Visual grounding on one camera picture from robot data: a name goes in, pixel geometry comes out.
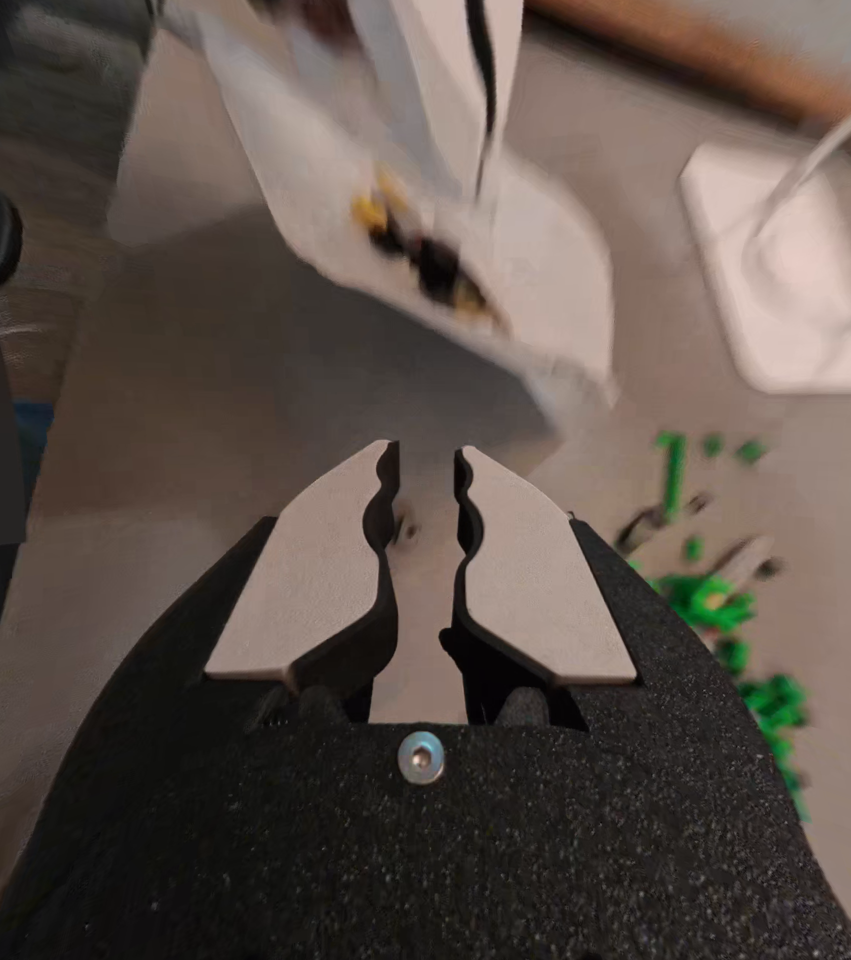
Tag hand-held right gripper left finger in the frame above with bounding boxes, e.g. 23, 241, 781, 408
204, 438, 402, 702

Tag pile of green toy bricks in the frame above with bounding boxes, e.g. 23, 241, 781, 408
613, 429, 815, 825

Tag black and yellow toy bricks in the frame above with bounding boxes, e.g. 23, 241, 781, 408
352, 168, 511, 325

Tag brown wooden strip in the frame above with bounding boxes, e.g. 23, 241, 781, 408
524, 0, 851, 155

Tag grey desk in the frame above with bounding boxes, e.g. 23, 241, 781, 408
0, 18, 851, 960

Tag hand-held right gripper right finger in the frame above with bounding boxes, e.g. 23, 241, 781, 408
439, 445, 638, 706

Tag white lamp base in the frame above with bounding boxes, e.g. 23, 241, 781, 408
678, 141, 851, 396

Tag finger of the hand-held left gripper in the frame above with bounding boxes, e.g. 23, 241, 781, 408
350, 0, 492, 202
481, 0, 526, 198

